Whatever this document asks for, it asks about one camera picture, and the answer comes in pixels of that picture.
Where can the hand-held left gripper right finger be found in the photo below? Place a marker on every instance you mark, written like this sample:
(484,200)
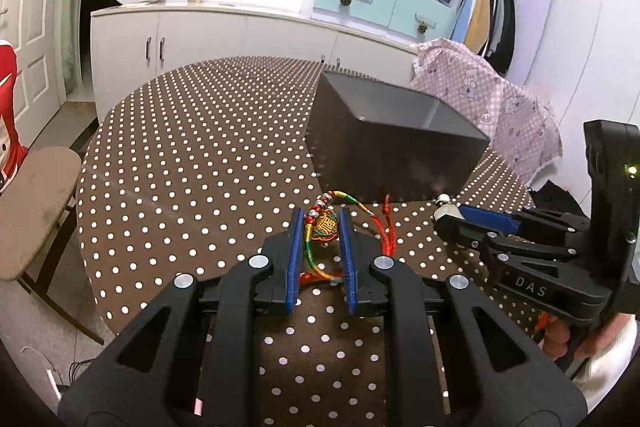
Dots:
(348,257)

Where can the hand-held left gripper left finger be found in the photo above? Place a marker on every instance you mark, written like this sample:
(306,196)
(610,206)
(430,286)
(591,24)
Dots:
(296,252)

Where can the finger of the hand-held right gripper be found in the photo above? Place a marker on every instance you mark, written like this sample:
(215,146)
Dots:
(490,218)
(465,232)

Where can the white pendant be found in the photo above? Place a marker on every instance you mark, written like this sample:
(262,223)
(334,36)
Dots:
(448,212)

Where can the grey metal box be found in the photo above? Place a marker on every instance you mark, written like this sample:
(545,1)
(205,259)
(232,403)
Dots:
(390,157)

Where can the person's right forearm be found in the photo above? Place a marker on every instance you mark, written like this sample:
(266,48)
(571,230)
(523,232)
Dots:
(605,367)

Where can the person's right hand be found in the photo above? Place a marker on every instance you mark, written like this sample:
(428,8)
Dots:
(552,337)

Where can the black bag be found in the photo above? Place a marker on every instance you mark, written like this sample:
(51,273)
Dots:
(555,197)

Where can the pink printed cloth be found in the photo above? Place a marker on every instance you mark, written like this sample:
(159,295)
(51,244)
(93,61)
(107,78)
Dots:
(475,82)

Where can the black hanging garment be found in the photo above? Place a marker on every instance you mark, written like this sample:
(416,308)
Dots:
(507,27)

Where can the mustard hanging garment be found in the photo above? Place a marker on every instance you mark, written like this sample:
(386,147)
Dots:
(480,17)

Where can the light blue hanging garment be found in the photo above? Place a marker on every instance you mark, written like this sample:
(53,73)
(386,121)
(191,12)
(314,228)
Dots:
(465,17)

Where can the white low cabinet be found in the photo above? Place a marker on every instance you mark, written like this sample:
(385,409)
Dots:
(225,32)

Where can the beige wooden stool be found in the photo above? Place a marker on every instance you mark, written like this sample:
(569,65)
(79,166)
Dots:
(35,207)

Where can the green curtain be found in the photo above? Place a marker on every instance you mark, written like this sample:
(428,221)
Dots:
(75,7)

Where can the white panel door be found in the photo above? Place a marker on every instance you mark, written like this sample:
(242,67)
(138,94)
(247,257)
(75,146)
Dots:
(35,32)

